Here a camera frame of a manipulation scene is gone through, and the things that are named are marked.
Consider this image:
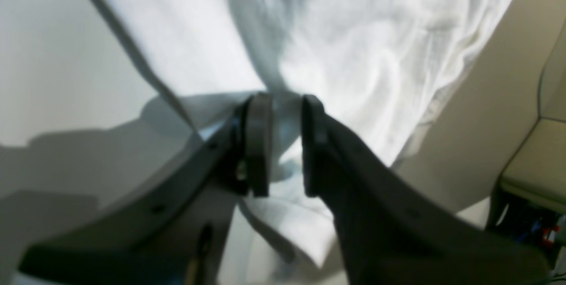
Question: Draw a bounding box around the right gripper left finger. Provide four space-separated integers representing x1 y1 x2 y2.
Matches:
18 93 273 285

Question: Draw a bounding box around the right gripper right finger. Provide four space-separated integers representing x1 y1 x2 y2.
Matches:
302 95 550 285

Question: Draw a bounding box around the white printed t-shirt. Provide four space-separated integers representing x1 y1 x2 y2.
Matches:
91 0 512 270

